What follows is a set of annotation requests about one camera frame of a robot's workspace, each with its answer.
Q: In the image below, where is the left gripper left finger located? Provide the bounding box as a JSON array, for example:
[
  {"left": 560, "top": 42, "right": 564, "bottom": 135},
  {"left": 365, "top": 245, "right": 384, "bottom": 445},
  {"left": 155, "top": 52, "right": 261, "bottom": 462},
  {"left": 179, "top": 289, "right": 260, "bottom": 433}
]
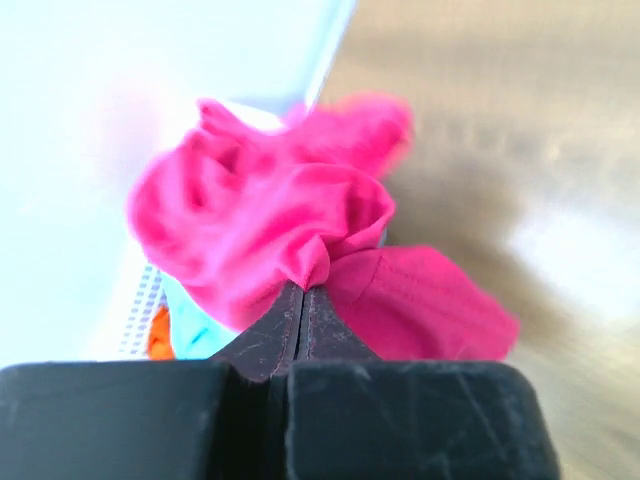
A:
[{"left": 1, "top": 285, "right": 304, "bottom": 479}]

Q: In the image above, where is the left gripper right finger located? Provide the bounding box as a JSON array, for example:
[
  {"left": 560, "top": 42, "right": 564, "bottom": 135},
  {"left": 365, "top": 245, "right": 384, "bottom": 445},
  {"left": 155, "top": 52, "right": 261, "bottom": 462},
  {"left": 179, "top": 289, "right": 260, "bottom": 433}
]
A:
[{"left": 284, "top": 288, "right": 561, "bottom": 479}]

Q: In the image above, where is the pink t shirt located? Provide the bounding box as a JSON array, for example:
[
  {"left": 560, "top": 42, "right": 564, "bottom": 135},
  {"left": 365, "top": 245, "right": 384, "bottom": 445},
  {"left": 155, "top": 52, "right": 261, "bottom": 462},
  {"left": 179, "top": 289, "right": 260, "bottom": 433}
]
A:
[{"left": 128, "top": 96, "right": 519, "bottom": 360}]

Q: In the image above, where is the cyan t shirt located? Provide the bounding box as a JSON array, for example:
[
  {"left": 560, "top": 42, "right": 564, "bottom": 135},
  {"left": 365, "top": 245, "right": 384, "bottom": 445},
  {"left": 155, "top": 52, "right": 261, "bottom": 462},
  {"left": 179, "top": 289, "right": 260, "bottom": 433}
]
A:
[{"left": 162, "top": 274, "right": 239, "bottom": 360}]

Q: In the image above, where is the orange t shirt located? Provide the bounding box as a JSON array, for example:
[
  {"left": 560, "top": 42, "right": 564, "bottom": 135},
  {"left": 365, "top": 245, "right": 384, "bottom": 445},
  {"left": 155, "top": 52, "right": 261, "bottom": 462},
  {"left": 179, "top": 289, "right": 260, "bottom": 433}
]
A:
[{"left": 146, "top": 305, "right": 175, "bottom": 361}]

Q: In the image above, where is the white plastic laundry basket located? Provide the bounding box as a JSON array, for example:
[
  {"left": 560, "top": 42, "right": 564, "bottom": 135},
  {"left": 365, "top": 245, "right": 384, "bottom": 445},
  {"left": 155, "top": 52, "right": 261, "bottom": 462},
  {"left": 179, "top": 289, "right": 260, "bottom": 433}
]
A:
[{"left": 101, "top": 1, "right": 356, "bottom": 361}]

